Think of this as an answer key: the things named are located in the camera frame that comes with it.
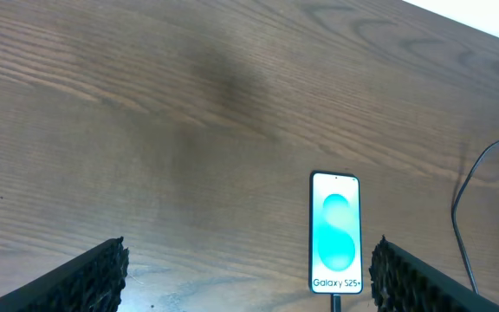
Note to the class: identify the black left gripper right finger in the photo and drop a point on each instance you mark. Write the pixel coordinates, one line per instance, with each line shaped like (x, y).
(403, 282)

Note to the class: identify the blue Galaxy smartphone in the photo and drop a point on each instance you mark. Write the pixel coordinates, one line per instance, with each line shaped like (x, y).
(335, 240)

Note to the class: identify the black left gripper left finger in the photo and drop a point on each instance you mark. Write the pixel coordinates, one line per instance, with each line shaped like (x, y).
(91, 282)

